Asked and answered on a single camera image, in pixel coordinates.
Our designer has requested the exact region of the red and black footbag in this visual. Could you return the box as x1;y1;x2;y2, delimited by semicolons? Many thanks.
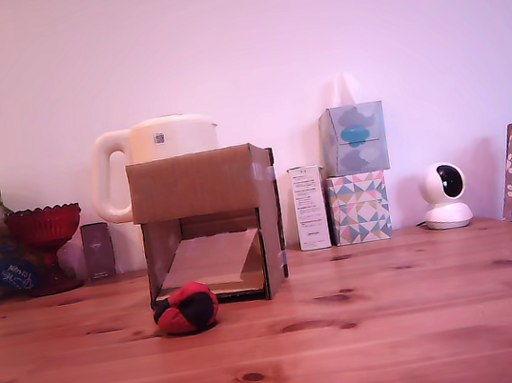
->
148;277;223;338

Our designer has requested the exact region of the cardboard dice tower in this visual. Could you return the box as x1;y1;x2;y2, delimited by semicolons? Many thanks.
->
123;139;296;318

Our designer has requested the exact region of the white box with printed text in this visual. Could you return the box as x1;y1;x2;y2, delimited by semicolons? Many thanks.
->
286;163;334;252

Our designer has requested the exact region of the cream electric kettle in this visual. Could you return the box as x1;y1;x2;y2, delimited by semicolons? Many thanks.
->
82;108;233;228

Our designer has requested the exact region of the geometric pattern tissue box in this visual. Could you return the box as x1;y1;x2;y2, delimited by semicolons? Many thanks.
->
322;169;395;249

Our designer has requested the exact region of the cloud print tissue box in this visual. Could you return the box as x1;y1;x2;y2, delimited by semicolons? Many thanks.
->
315;99;392;180

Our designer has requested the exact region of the white tissue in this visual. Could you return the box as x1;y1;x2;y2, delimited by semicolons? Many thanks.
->
327;71;359;110

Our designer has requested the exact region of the small dark purple box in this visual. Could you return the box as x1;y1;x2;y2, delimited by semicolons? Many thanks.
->
79;220;118;282

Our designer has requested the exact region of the red glass goblet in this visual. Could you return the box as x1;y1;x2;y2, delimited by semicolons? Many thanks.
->
2;200;94;301

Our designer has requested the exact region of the small white round camera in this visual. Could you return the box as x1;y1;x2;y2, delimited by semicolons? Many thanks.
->
414;157;476;232

